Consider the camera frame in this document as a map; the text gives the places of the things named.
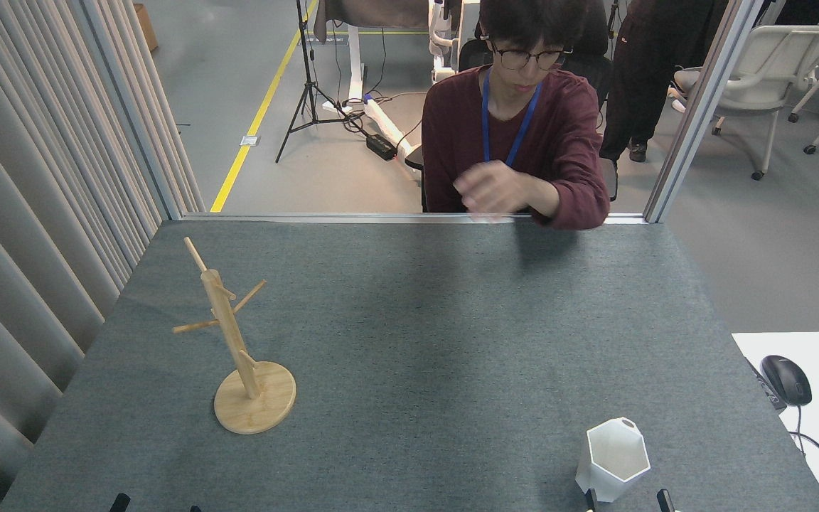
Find white hexagonal cup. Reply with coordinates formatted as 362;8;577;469
575;417;651;504

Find wooden cup rack stand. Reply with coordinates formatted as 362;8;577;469
172;237;297;435

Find person's right hand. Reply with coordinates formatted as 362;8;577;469
453;160;547;223

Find black computer mouse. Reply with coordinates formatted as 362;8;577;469
761;355;813;407

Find grey curtain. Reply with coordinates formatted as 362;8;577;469
0;0;205;512

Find person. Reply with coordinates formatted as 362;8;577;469
598;0;730;164
420;0;620;230

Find black tripod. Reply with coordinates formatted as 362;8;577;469
274;0;357;164

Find white office chair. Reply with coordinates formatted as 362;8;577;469
671;25;819;181

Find black glasses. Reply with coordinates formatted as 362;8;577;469
488;41;574;72

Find white stand on wheels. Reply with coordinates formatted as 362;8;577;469
321;21;421;154

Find brown cardboard box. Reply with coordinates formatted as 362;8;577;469
132;3;160;53

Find silver table rail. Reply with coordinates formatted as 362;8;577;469
181;211;646;225

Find blue lanyard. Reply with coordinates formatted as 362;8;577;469
481;69;544;169

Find silver post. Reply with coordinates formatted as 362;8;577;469
643;0;767;224

